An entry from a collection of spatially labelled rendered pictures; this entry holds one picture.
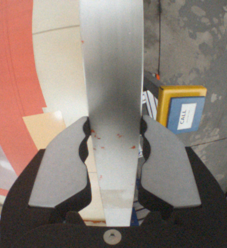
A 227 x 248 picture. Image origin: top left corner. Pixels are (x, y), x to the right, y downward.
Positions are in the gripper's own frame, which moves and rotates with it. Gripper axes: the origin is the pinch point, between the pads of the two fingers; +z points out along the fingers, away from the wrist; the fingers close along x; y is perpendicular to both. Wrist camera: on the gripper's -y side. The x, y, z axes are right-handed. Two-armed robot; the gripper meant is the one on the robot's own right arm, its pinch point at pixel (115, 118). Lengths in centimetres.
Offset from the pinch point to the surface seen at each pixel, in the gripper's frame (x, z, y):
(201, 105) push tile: 20.7, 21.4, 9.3
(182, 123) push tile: 16.0, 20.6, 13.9
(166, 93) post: 11.1, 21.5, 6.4
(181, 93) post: 15.0, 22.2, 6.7
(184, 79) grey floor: 63, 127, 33
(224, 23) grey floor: 111, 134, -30
